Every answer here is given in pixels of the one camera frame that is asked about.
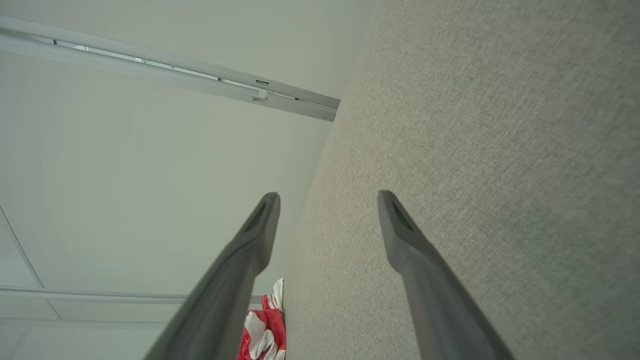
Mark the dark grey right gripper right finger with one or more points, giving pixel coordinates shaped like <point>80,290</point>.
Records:
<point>435,300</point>

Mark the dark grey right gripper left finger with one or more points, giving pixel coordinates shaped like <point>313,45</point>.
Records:
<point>225,290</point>

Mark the red white jersey top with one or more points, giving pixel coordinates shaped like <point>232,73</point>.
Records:
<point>267,325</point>

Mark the grey fabric sofa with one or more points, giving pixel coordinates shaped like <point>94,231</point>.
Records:
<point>475,125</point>

